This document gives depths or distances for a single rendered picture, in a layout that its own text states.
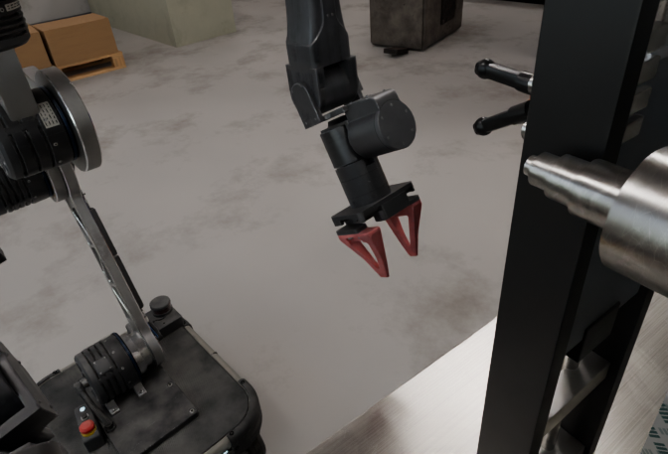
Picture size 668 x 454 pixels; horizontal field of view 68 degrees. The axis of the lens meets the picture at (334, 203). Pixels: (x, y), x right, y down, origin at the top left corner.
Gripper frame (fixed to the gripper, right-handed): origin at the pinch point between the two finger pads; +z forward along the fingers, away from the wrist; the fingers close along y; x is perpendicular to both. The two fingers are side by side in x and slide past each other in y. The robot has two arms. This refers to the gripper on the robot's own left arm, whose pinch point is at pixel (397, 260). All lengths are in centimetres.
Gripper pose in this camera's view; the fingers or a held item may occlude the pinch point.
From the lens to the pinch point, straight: 67.8
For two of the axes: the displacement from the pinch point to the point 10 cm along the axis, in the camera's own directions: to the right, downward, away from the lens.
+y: 7.2, -4.1, 5.5
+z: 4.0, 9.0, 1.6
